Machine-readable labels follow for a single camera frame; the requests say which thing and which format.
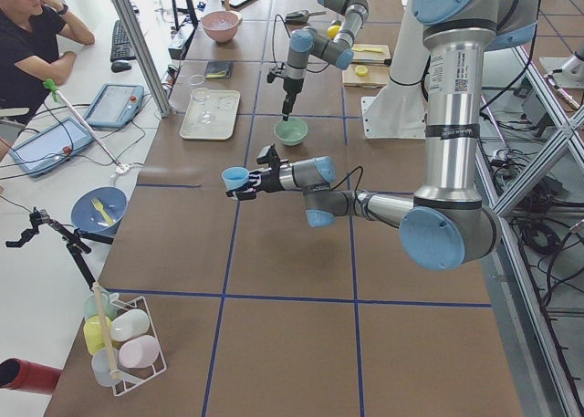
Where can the near blue teach pendant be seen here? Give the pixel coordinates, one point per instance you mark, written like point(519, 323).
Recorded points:
point(49, 148)

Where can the light green bowl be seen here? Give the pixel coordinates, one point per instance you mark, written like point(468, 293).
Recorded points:
point(291, 132)

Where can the yellow plastic fork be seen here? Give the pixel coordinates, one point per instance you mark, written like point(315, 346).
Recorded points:
point(98, 205)

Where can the wooden cutting board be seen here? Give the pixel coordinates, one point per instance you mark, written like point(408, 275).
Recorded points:
point(369, 68)

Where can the black keyboard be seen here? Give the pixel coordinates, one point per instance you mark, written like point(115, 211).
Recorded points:
point(121, 47)

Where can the clear stemmed glass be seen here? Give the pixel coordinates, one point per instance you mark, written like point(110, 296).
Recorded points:
point(200, 94)

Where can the yellow plastic knife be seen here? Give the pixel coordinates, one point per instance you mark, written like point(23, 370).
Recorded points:
point(368, 49)

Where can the lemon half slice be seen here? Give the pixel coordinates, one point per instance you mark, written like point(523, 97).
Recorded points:
point(361, 71)

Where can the light blue plastic cup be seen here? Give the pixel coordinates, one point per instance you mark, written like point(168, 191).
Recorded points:
point(235, 177)

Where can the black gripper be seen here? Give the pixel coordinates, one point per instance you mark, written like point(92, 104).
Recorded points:
point(267, 182)
point(291, 88)

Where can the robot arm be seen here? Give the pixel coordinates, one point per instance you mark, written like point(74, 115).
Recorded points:
point(444, 224)
point(335, 50)

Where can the blue teach pendant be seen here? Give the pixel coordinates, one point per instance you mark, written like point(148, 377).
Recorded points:
point(49, 148)
point(114, 106)

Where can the steel muddler with black tip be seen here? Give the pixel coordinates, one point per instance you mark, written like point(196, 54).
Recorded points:
point(372, 62)

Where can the pink bowl with ice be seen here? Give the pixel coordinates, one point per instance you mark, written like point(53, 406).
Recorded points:
point(221, 26)

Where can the steel rod with green clip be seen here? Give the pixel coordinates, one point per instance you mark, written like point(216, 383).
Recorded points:
point(121, 168)

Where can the grey folded cloth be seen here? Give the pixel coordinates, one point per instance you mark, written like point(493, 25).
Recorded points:
point(218, 69)

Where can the red cylinder bottle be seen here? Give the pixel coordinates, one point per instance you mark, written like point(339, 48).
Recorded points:
point(24, 375)

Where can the far blue teach pendant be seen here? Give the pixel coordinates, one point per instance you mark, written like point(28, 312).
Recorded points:
point(114, 106)

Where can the round yellow lemon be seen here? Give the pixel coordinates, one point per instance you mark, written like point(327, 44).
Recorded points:
point(332, 31)

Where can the cream bear tray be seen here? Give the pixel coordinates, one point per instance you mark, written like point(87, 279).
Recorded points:
point(224, 106)

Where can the steel ice scoop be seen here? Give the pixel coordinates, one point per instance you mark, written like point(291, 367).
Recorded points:
point(301, 17)

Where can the seated person in black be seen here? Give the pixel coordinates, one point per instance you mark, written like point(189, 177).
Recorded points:
point(29, 51)

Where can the large blue bowl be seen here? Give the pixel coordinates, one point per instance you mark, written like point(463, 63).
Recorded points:
point(86, 218)

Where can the white wire cup rack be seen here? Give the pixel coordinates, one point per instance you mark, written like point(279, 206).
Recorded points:
point(122, 341)

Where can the black computer mouse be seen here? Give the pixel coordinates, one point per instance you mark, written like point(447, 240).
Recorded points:
point(118, 66)

